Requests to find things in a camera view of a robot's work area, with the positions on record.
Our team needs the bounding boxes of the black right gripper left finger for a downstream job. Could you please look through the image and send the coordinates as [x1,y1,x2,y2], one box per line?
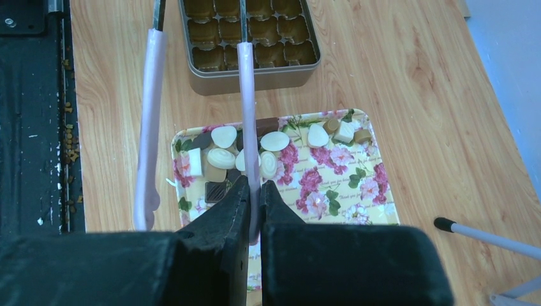
[1,176,250,305]

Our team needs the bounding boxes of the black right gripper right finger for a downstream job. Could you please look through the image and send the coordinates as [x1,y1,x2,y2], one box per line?
[260,181,454,305]

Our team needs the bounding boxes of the pink silicone tongs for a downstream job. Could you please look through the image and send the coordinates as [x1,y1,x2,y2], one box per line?
[133,1,260,244]

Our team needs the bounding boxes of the dark ridged square chocolate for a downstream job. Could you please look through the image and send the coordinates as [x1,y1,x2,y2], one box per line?
[205,182,229,204]

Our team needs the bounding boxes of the tan square chocolate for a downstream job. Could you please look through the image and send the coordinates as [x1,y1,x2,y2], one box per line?
[204,162,227,182]

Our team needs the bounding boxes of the white rectangular chocolate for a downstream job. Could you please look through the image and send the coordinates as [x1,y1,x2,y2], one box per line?
[188,147,203,177]

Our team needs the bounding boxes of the white swirl round chocolate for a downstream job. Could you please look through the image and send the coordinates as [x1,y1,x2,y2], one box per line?
[207,148,236,170]

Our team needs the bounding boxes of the white oval swirl chocolate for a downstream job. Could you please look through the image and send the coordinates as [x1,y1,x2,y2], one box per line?
[260,151,278,180]

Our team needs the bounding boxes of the dark oval chocolate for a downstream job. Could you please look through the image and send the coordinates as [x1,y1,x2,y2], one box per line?
[191,132,213,150]

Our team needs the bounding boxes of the white heart chocolate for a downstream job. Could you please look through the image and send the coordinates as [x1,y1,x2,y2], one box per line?
[211,126,237,149]

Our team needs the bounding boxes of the white cube chocolate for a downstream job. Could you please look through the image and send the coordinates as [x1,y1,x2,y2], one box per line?
[333,121,355,143]

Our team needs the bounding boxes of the brown rectangular chocolate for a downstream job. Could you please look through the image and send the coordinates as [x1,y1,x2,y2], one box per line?
[256,117,279,137]

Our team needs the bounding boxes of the gold chocolate tin box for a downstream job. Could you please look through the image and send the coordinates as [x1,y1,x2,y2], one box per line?
[179,0,321,96]

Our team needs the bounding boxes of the floral patterned tray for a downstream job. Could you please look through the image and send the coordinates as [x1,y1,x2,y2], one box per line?
[170,108,401,306]

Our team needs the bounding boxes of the white tripod stand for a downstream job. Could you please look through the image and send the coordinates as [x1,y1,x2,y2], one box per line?
[433,217,540,305]

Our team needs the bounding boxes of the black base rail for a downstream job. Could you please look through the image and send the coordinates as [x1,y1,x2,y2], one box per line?
[1,1,85,238]

